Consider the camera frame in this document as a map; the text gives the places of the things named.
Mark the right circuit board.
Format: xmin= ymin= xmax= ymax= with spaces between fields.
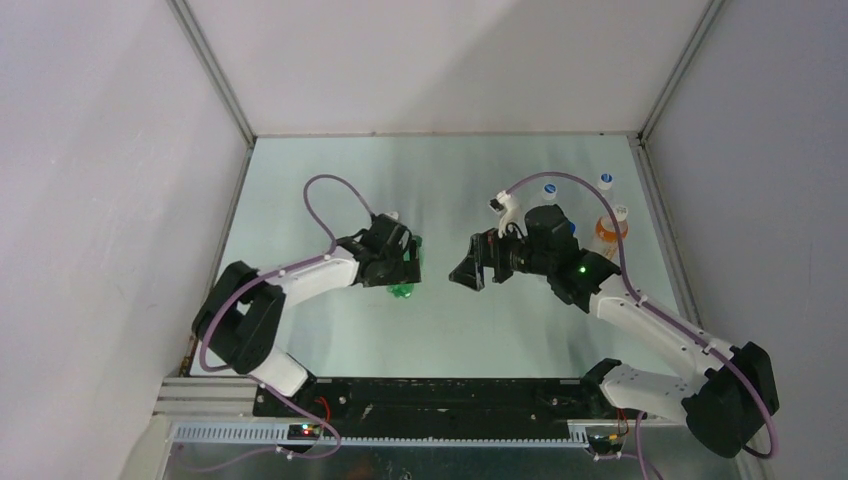
xmin=586 ymin=433 xmax=627 ymax=461

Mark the blue white bottle cap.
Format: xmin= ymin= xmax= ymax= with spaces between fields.
xmin=540 ymin=183 xmax=557 ymax=202

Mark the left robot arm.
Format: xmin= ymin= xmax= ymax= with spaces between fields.
xmin=192 ymin=214 xmax=422 ymax=417

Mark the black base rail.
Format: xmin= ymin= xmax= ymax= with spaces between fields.
xmin=292 ymin=377 xmax=618 ymax=439

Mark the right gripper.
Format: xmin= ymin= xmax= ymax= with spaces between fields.
xmin=449 ymin=219 xmax=553 ymax=292

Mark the metal cable duct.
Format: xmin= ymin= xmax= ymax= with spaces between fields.
xmin=173 ymin=422 xmax=589 ymax=448

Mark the clear bottle with blue cap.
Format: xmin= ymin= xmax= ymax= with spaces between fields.
xmin=595 ymin=173 xmax=615 ymax=215

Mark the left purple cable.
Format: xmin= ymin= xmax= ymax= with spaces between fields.
xmin=198 ymin=174 xmax=376 ymax=374

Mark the green plastic bottle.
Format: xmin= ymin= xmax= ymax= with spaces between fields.
xmin=386 ymin=235 xmax=423 ymax=299

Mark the circuit board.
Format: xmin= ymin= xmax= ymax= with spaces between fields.
xmin=286 ymin=423 xmax=323 ymax=442
xmin=586 ymin=433 xmax=627 ymax=461

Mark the left circuit board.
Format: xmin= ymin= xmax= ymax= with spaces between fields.
xmin=286 ymin=423 xmax=323 ymax=442

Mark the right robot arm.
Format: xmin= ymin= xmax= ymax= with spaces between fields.
xmin=449 ymin=205 xmax=779 ymax=458

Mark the orange drink bottle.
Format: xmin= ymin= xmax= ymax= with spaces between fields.
xmin=590 ymin=204 xmax=629 ymax=261

